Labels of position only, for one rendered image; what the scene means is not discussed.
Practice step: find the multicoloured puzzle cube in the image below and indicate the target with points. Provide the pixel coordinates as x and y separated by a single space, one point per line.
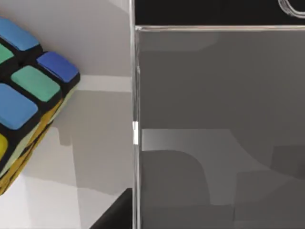
26 95

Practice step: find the grey cabinet with dark inside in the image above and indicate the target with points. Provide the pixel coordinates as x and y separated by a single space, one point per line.
214 107

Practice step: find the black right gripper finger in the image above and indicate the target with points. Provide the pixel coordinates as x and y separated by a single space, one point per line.
120 212

